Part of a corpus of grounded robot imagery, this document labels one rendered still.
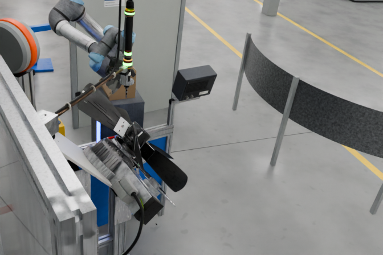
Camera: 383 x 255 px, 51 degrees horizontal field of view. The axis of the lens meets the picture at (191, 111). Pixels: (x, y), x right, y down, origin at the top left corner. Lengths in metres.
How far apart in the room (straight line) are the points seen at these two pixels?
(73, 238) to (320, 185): 3.67
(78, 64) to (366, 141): 2.63
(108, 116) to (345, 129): 2.19
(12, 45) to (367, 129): 2.89
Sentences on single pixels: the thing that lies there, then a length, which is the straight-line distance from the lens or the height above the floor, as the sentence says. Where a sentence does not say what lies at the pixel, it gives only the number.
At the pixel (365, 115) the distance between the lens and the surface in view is 3.52.
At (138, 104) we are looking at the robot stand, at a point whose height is 0.98.
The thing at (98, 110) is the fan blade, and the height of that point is 1.35.
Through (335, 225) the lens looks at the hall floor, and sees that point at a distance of 3.70.
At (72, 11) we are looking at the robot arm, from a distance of 2.49.
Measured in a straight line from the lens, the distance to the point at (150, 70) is 4.36.
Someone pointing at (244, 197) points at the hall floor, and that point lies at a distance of 3.65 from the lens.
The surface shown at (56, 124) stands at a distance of 1.53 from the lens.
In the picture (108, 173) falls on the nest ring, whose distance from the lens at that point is 1.98.
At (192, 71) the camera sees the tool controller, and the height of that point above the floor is 1.25.
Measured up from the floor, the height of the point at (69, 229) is 2.03.
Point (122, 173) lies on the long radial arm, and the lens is 1.97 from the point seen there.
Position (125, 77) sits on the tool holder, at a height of 1.50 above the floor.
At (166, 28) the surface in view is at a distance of 4.27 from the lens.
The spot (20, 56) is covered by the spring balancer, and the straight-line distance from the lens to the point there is 1.25.
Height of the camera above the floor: 2.37
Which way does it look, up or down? 30 degrees down
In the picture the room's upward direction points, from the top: 8 degrees clockwise
